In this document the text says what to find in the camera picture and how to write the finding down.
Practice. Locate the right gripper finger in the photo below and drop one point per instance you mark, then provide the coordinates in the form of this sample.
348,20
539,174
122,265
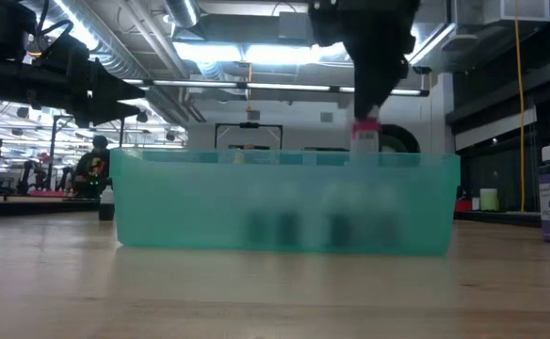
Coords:
390,77
363,89

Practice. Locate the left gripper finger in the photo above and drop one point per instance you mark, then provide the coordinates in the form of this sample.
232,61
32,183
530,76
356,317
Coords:
110,112
112,87

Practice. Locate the pink-tipped food coloring bottle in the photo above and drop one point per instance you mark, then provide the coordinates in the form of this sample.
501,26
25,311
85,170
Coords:
366,128

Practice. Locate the background black robot arm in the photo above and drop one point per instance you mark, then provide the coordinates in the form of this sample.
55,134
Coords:
25,178

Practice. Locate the black ceiling spotlight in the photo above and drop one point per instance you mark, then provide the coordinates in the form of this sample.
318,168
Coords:
142,117
170,136
22,112

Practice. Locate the person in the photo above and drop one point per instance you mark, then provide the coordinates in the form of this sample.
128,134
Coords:
93,165

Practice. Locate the black round arch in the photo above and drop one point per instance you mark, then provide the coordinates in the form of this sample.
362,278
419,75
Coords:
404,134

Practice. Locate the long LED light bar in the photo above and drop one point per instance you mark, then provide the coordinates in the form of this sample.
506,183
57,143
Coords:
284,86

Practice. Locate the pink flat object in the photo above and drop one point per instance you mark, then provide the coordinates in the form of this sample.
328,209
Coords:
44,192

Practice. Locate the teal translucent plastic bin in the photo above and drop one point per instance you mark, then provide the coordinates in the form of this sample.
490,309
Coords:
185,207

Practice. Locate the black background table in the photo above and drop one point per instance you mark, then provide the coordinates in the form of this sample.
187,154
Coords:
35,207

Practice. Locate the white ceiling vent box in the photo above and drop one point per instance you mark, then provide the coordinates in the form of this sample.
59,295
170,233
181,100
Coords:
515,11

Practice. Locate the red box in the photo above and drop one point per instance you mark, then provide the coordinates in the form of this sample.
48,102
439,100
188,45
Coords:
463,205

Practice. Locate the small white cup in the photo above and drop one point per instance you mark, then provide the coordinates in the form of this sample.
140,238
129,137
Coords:
475,204

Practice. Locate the pale green cup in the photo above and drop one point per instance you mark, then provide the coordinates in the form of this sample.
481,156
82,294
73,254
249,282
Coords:
489,200

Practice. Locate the dark background bench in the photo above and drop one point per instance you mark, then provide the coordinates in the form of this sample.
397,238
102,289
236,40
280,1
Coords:
501,219

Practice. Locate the black ceiling camera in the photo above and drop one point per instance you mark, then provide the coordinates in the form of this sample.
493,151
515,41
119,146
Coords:
422,69

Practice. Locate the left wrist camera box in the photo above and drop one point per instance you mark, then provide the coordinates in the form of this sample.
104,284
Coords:
65,49

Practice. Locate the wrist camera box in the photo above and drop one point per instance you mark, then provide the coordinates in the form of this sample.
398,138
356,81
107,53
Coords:
327,21
65,49

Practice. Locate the grey square wall panel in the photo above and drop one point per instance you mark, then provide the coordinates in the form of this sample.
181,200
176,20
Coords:
253,115
326,117

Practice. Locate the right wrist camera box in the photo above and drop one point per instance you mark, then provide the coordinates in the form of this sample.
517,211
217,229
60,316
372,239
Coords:
327,21

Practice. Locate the tall black gantry frame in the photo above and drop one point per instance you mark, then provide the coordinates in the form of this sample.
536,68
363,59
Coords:
53,141

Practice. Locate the grey ceiling duct box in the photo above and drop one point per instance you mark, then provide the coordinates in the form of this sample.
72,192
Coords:
294,26

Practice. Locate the silver round air duct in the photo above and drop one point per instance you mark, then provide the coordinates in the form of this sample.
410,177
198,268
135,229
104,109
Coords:
181,11

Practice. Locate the low black rectangular frame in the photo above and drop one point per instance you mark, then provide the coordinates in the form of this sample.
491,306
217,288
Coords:
249,125

